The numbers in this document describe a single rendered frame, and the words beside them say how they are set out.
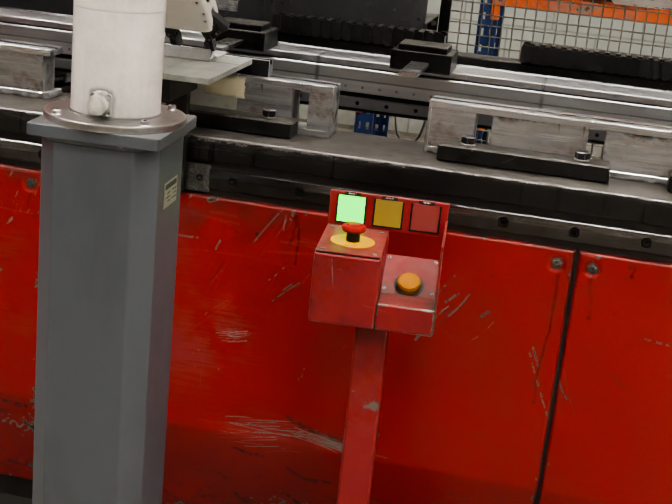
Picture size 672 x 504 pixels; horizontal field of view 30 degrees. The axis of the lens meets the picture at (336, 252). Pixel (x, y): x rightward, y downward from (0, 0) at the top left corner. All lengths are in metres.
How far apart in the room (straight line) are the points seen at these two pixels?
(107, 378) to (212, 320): 0.61
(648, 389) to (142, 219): 0.99
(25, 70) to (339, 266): 0.82
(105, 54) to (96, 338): 0.38
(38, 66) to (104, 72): 0.82
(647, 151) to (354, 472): 0.75
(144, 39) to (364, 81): 0.96
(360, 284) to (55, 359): 0.50
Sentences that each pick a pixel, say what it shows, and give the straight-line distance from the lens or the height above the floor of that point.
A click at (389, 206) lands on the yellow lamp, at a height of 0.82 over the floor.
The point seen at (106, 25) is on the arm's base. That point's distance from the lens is 1.65.
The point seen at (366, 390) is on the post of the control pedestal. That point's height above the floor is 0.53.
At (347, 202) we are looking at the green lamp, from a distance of 2.09.
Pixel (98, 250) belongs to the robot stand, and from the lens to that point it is 1.69.
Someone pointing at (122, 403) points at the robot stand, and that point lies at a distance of 1.76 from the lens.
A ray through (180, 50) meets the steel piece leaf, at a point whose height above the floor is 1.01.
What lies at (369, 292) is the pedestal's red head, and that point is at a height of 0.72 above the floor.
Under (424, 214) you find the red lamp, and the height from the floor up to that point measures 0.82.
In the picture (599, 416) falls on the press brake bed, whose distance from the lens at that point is 2.27.
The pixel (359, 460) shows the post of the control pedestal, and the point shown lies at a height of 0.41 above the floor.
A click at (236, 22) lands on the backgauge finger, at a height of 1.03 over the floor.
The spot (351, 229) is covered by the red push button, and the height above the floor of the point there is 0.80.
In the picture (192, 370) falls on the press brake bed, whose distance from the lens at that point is 2.38.
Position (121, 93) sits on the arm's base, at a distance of 1.66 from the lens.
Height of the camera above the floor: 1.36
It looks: 17 degrees down
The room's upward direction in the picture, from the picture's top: 6 degrees clockwise
